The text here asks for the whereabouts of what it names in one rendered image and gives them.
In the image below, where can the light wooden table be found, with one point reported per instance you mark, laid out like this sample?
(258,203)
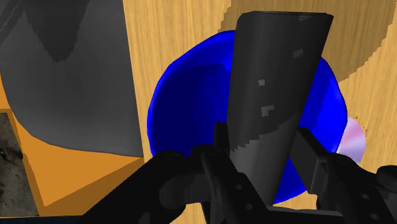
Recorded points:
(173,31)

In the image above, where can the shiny pink disc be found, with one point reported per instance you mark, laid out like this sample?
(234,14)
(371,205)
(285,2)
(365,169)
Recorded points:
(353,142)

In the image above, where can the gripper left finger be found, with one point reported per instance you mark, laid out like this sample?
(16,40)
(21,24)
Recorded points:
(173,192)

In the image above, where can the dark grey tapered cylinder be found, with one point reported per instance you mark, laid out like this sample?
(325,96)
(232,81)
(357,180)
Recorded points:
(270,93)

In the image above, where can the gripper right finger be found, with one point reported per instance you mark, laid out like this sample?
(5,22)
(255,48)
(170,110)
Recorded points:
(347,186)

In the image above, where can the grey robot stand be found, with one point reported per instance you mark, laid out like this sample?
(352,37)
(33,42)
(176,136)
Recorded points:
(77,93)

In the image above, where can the blue bowl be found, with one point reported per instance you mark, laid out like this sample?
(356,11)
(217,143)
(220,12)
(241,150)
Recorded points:
(192,108)

